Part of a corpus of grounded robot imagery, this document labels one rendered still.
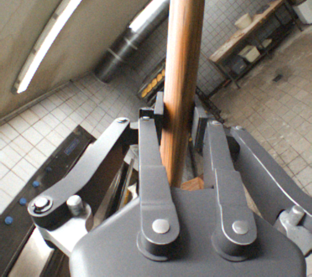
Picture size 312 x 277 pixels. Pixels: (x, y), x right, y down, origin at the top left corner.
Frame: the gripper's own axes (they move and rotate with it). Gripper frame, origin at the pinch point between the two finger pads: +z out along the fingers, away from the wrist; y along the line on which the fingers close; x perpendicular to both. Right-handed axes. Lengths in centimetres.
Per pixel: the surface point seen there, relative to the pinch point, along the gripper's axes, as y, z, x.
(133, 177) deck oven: -30, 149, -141
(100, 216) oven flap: -44, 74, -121
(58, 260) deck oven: -58, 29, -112
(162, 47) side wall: -14, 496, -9
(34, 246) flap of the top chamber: -71, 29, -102
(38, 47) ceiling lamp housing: -79, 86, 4
